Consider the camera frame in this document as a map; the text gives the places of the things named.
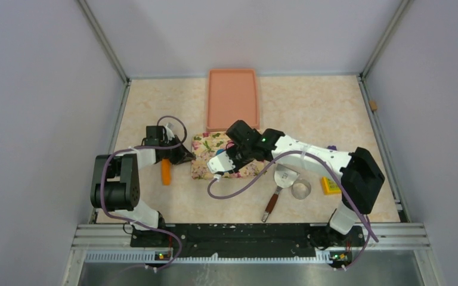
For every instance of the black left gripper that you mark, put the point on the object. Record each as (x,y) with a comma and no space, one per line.
(181,157)

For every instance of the small wooden cork piece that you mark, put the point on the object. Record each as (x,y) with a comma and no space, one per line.
(373,105)

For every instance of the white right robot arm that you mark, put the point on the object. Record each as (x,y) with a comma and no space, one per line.
(356,173)

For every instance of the metal scraper wooden handle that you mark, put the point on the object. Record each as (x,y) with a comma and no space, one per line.
(284,177)

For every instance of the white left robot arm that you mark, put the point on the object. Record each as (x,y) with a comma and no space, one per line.
(116,181)

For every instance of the pink rectangular tray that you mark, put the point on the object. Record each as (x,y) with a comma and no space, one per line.
(232,95)

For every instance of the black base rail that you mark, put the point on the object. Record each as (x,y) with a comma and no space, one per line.
(261,240)

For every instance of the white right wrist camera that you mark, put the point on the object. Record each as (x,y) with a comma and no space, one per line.
(220,164)

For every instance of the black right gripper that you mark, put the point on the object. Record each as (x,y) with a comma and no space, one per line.
(229,153)

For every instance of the yellow red blue toy block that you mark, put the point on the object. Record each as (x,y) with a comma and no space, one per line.
(329,187)

